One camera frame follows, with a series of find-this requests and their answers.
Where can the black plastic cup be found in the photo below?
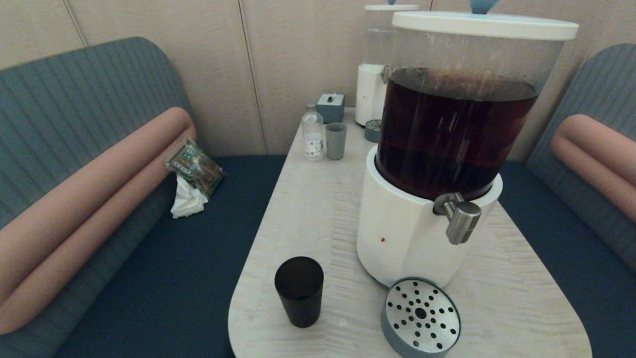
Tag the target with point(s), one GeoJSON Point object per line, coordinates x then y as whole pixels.
{"type": "Point", "coordinates": [299, 293]}

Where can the silver dispenser tap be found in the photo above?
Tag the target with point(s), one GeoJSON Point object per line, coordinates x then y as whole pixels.
{"type": "Point", "coordinates": [464, 221]}

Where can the grey-green cup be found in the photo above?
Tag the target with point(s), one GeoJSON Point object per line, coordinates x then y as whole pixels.
{"type": "Point", "coordinates": [336, 141]}

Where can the clear plastic water bottle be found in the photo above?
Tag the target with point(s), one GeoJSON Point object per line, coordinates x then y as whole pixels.
{"type": "Point", "coordinates": [313, 134]}

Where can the small grey drip tray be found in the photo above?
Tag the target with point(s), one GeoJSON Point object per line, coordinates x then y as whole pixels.
{"type": "Point", "coordinates": [372, 132]}

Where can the blue-grey tissue box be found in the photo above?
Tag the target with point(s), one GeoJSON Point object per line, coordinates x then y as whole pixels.
{"type": "Point", "coordinates": [330, 107]}

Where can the small clear water dispenser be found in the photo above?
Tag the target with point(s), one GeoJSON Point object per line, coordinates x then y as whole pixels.
{"type": "Point", "coordinates": [370, 89]}

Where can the green snack packet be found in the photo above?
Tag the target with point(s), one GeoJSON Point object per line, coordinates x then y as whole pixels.
{"type": "Point", "coordinates": [195, 166]}

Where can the crumpled white tissue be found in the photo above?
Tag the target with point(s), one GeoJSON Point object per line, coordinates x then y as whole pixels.
{"type": "Point", "coordinates": [188, 201]}

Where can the dark blue seat cushion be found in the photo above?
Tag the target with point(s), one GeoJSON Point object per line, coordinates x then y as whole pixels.
{"type": "Point", "coordinates": [561, 258]}
{"type": "Point", "coordinates": [198, 278]}

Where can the round grey perforated drip tray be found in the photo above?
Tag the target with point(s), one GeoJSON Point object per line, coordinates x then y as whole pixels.
{"type": "Point", "coordinates": [420, 318]}

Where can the white small dispenser lid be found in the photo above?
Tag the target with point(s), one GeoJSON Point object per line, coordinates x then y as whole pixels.
{"type": "Point", "coordinates": [387, 7]}

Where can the pink bolster cushion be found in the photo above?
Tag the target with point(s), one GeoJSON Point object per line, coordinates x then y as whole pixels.
{"type": "Point", "coordinates": [596, 171]}
{"type": "Point", "coordinates": [99, 184]}
{"type": "Point", "coordinates": [74, 268]}
{"type": "Point", "coordinates": [606, 136]}

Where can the white large dispenser lid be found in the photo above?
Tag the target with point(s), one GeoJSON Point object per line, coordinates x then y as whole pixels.
{"type": "Point", "coordinates": [484, 26]}

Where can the grey-green ribbed bench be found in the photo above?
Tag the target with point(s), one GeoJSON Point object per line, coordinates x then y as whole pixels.
{"type": "Point", "coordinates": [74, 99]}
{"type": "Point", "coordinates": [611, 84]}

